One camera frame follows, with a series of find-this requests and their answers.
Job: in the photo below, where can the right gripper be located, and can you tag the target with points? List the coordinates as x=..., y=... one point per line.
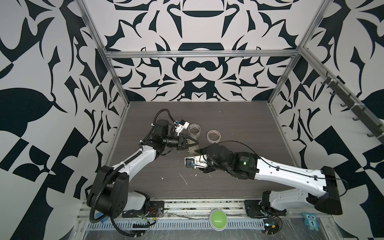
x=206, y=149

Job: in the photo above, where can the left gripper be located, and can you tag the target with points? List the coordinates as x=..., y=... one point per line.
x=182, y=142

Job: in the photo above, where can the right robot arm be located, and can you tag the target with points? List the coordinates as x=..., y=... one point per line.
x=317, y=188

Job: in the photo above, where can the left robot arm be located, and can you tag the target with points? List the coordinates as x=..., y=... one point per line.
x=110, y=196

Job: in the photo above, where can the clear tape roll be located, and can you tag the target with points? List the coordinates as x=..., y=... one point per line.
x=194, y=130

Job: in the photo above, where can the beige masking tape roll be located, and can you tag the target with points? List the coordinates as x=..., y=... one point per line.
x=214, y=136

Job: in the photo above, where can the green push button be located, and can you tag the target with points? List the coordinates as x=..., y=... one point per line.
x=218, y=220

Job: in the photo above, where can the small electronics board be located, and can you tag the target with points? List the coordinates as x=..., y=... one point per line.
x=272, y=226

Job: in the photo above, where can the blue owl number tag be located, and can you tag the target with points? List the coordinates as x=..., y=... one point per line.
x=311, y=222

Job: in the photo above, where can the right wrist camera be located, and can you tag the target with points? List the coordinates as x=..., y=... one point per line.
x=196, y=162

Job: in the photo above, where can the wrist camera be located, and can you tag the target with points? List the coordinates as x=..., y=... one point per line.
x=196, y=162
x=180, y=126

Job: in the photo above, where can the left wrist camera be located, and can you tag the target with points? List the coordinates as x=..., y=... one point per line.
x=180, y=126

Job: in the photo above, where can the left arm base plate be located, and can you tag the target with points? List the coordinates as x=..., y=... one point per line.
x=150, y=209

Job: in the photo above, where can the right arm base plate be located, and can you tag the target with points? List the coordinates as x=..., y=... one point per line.
x=255, y=207

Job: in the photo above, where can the white slotted cable duct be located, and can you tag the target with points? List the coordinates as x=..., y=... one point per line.
x=202, y=224

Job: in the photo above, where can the black wall hook rail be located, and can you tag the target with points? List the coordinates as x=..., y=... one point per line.
x=361, y=111

